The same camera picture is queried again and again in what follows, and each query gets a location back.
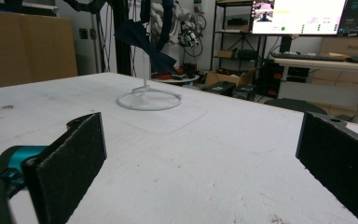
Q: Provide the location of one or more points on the bright computer monitor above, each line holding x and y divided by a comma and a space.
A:
298, 15

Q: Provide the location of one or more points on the dark bow tie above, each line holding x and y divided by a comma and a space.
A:
143, 40

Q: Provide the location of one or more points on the desk with white legs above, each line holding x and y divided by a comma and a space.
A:
332, 67

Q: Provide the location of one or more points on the round white side table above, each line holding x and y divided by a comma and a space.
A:
177, 79

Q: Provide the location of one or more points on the black round stool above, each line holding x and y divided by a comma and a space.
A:
293, 105

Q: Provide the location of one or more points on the black metal shelf unit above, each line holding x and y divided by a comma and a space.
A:
239, 31

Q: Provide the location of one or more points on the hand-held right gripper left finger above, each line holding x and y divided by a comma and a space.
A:
68, 165

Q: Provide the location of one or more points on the black keyboard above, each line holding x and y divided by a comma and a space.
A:
301, 56

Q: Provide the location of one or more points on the black metal frame post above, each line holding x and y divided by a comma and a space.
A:
122, 53

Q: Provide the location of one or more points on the white foam mat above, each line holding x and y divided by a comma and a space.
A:
183, 161

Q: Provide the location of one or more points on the black equipment box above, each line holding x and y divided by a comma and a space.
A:
245, 92
219, 88

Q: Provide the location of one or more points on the open cardboard box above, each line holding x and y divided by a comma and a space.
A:
227, 77

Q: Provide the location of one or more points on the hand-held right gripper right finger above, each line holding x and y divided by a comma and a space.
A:
338, 155

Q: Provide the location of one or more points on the brown board panel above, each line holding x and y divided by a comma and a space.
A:
24, 49

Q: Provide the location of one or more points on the wall socket pair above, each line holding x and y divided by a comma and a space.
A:
87, 33

